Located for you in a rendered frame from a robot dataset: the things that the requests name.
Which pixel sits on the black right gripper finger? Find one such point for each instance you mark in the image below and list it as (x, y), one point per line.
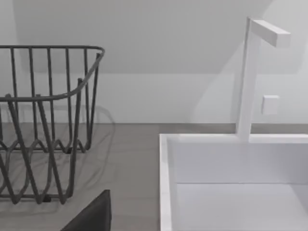
(96, 214)

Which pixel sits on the white sink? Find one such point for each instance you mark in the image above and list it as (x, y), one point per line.
(216, 183)

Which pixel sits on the tall white tap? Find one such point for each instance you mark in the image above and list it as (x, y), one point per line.
(249, 79)

